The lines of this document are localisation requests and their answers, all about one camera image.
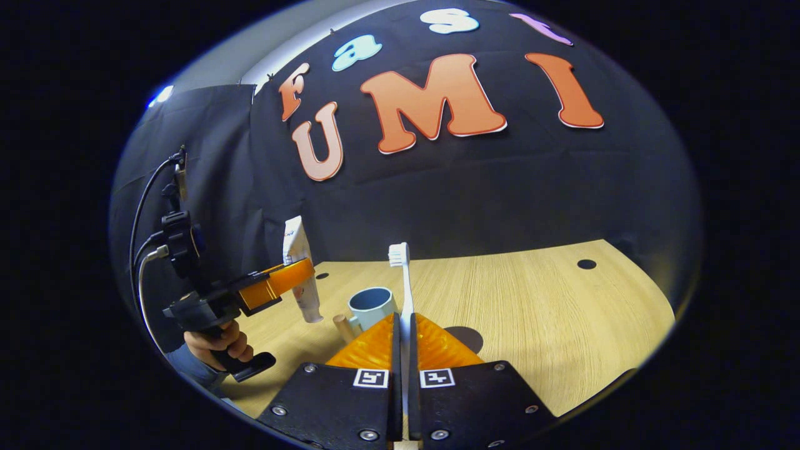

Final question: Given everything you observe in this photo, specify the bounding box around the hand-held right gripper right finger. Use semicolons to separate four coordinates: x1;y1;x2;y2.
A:
409;312;558;449

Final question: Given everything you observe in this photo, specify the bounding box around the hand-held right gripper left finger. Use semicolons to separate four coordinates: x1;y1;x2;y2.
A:
256;312;404;449

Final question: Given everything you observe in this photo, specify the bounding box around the white toothpaste tube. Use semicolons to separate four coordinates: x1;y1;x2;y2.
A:
282;216;324;324

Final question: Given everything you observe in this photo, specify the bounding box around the dark brown round coaster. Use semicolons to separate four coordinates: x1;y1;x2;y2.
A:
444;326;484;354

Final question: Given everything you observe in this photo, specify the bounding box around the light blue cup wooden handle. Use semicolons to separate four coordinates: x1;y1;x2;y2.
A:
333;287;399;343

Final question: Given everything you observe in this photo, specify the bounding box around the white toothbrush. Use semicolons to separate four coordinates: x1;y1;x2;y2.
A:
388;242;418;441

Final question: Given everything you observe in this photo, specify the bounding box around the black backdrop cloth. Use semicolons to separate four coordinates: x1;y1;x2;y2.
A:
109;0;704;351

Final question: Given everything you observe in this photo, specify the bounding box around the black cable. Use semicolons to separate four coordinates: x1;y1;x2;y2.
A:
129;156;188;313

